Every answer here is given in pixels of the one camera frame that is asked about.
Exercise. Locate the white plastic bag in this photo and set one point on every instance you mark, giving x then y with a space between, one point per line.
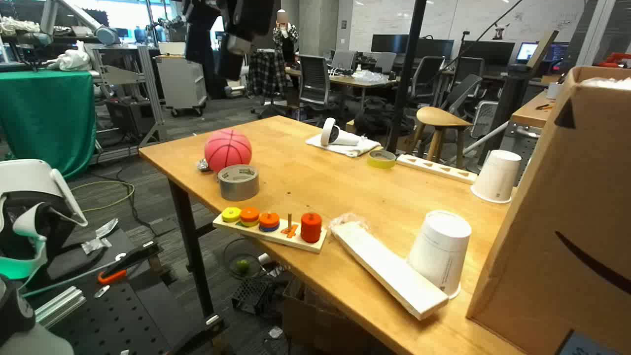
608 84

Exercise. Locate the pink basketball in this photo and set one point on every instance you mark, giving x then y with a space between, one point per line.
228 151

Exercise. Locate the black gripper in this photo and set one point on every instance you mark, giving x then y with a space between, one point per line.
247 21

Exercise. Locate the crumpled foil ball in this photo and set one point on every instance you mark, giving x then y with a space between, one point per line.
204 165

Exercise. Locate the large cardboard box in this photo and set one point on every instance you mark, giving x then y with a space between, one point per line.
573 198

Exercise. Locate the wooden peg strip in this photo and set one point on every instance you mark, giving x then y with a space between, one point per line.
435 169

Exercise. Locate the black office chair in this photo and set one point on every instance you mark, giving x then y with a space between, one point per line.
429 72
314 80
468 76

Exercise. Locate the white rolling cabinet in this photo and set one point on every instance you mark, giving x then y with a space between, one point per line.
180 82

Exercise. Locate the white foam block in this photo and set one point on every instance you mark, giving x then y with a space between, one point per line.
387 267

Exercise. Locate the green ball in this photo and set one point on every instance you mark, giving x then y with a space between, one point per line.
243 267

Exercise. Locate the green cloth cover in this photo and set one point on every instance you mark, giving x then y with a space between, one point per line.
46 119

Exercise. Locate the lit computer screen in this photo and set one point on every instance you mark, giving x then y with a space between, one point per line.
525 52

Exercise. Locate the dark computer monitor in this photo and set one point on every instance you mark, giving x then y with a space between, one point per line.
486 52
411 48

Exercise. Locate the wooden office desk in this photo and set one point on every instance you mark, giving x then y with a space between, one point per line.
368 80

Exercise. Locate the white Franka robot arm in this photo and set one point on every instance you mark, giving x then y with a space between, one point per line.
26 179

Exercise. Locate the standing person in background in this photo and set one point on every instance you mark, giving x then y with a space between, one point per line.
285 41

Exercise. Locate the wooden stool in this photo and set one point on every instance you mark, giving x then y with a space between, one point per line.
441 119

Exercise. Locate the white paper cup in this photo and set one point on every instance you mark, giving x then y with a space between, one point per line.
439 250
496 177

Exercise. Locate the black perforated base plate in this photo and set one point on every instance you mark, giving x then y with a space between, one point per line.
125 317

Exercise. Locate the black vertical pole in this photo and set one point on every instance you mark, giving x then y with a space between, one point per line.
407 66

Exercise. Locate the grey duct tape roll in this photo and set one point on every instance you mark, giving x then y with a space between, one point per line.
237 188

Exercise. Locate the grey office chair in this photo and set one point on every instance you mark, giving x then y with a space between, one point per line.
486 119

